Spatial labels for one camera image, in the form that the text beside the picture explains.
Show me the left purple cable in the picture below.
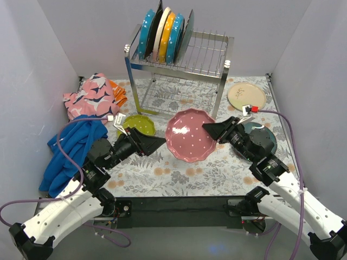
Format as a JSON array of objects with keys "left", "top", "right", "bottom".
[{"left": 0, "top": 115, "right": 132, "bottom": 248}]

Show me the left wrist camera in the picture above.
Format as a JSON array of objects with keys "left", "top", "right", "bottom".
[{"left": 107, "top": 113, "right": 127, "bottom": 135}]

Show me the leftmost blue dotted plate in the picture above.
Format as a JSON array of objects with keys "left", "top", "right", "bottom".
[{"left": 138, "top": 9, "right": 156, "bottom": 60}]

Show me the aluminium frame rail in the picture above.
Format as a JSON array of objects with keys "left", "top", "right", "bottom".
[{"left": 241, "top": 214, "right": 273, "bottom": 221}]

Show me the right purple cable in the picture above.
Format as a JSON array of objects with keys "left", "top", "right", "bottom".
[{"left": 257, "top": 108, "right": 306, "bottom": 260}]

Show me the teal floral plate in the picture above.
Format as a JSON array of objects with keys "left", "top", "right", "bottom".
[{"left": 244, "top": 122, "right": 278, "bottom": 154}]

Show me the dark green brown plate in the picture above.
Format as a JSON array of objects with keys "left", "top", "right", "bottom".
[{"left": 176, "top": 9, "right": 195, "bottom": 64}]

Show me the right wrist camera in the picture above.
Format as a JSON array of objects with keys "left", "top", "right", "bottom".
[{"left": 240, "top": 105, "right": 259, "bottom": 123}]

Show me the purple cable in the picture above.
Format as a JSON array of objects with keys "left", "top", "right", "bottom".
[
  {"left": 257, "top": 108, "right": 306, "bottom": 260},
  {"left": 0, "top": 115, "right": 132, "bottom": 248}
]

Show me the steel dish rack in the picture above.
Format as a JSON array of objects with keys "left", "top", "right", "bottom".
[{"left": 124, "top": 24, "right": 234, "bottom": 118}]

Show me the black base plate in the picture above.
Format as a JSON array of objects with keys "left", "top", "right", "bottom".
[{"left": 108, "top": 196, "right": 260, "bottom": 229}]

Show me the beige plate with sprig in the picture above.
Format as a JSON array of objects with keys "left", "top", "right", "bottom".
[{"left": 227, "top": 82, "right": 266, "bottom": 111}]

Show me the cream white plate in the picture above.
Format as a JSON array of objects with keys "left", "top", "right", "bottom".
[{"left": 152, "top": 7, "right": 171, "bottom": 62}]

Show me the orange cloth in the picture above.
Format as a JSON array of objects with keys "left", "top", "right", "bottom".
[{"left": 110, "top": 80, "right": 127, "bottom": 107}]

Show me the orange dotted plate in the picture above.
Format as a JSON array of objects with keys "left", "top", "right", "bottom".
[{"left": 158, "top": 12, "right": 176, "bottom": 63}]

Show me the pink whale pattern cloth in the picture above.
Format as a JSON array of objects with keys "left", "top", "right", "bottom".
[{"left": 63, "top": 73, "right": 121, "bottom": 120}]

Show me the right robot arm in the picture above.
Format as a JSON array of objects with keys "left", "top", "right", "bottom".
[{"left": 202, "top": 116, "right": 346, "bottom": 259}]

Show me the blue dotted plate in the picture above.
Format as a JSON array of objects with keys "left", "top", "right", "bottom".
[
  {"left": 138, "top": 9, "right": 156, "bottom": 60},
  {"left": 165, "top": 13, "right": 185, "bottom": 64}
]

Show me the floral table mat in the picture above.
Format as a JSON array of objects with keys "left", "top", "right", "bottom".
[{"left": 106, "top": 76, "right": 296, "bottom": 197}]

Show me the black square plate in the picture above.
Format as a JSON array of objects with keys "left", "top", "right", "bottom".
[{"left": 144, "top": 0, "right": 163, "bottom": 59}]

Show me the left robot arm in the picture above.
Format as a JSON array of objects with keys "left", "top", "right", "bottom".
[{"left": 9, "top": 128, "right": 166, "bottom": 259}]

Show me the pink dotted plate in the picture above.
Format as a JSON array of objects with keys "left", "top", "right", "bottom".
[{"left": 165, "top": 108, "right": 216, "bottom": 163}]

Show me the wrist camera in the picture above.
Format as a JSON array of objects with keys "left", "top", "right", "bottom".
[
  {"left": 107, "top": 113, "right": 127, "bottom": 135},
  {"left": 240, "top": 105, "right": 259, "bottom": 123}
]

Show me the blue fleece cloth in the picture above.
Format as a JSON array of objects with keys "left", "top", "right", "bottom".
[{"left": 38, "top": 115, "right": 108, "bottom": 198}]

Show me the lime green dotted plate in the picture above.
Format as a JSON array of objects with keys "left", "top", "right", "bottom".
[{"left": 113, "top": 114, "right": 156, "bottom": 136}]

